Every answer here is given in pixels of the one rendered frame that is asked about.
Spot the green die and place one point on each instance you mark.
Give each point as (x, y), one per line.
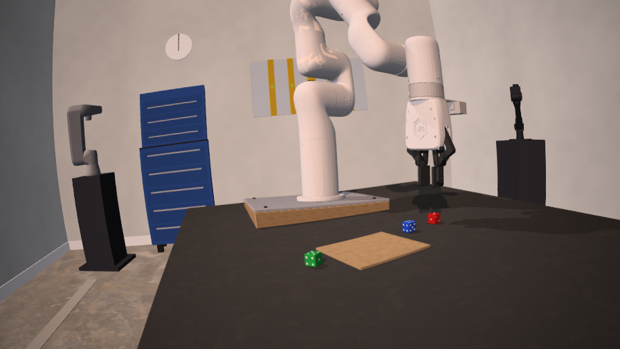
(313, 258)

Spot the tan square mat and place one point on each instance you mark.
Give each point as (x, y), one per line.
(372, 250)

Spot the blue die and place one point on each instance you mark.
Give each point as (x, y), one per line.
(409, 226)

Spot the red die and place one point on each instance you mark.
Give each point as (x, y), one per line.
(434, 218)

